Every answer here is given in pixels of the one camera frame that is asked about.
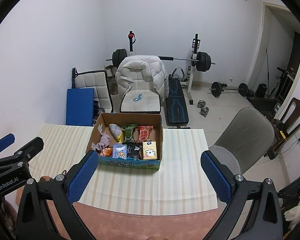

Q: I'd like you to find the brown wooden chair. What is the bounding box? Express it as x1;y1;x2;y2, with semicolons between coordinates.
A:
264;97;300;159

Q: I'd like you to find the white quilted chair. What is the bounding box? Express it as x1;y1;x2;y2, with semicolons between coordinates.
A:
72;67;114;113

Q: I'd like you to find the purple plush toy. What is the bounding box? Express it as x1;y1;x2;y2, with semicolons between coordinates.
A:
96;133;111;151

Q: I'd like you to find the white puffer jacket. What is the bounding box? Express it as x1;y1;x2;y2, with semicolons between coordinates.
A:
115;54;168;103

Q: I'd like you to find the folded black scooter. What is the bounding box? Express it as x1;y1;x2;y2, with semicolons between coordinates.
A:
267;67;294;99

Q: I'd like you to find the black post with red knob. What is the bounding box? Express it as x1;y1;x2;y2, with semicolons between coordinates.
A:
129;31;137;55

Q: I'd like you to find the black floor cable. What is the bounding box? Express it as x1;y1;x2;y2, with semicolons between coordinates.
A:
280;136;300;153

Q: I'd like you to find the cardboard box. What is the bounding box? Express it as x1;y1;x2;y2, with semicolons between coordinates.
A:
86;112;164;172

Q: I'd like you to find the yellow tissue pack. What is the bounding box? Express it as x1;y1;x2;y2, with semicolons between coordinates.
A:
142;141;157;160

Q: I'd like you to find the black stroller frame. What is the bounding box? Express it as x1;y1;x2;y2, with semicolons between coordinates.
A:
277;160;300;207

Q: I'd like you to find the green snack packet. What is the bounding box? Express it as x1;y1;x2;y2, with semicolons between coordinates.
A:
122;123;138;144

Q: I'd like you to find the blue cartoon snack packet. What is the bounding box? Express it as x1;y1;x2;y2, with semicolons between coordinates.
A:
111;144;128;160

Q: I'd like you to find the white goose plush toy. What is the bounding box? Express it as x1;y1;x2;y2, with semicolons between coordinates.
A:
284;180;300;222

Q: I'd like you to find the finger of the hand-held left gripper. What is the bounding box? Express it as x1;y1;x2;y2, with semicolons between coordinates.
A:
14;137;45;173
0;133;16;160

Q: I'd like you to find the grey office chair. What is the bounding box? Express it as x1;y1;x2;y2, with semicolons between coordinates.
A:
209;107;275;175

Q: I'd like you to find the black snack packet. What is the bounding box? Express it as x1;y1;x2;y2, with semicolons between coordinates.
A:
126;142;143;160

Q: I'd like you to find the black hanging strap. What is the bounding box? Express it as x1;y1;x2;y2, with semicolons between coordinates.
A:
266;47;270;90

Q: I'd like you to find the black speaker box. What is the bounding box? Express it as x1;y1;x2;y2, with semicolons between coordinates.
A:
255;83;268;97

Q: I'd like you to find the white barbell rack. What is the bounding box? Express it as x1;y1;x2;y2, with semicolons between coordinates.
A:
187;33;201;105

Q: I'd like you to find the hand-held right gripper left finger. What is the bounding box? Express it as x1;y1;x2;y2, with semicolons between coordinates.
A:
15;150;100;240

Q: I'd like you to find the barbell with black plates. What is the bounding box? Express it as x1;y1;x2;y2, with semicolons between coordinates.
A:
106;49;215;72

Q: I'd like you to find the white upholstered chair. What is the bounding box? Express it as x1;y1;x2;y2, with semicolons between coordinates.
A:
119;90;163;114

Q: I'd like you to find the blue foam pad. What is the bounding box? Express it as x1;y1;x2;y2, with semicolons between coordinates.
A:
66;87;95;126

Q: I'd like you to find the red snack packet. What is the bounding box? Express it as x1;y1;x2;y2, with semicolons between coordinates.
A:
137;126;153;143

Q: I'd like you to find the black weight bench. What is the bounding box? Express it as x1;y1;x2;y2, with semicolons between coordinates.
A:
165;67;191;127

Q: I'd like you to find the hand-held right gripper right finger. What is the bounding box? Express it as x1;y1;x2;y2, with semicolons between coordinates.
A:
200;151;283;240

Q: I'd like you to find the small floor barbell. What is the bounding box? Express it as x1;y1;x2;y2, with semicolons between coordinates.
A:
209;81;249;98

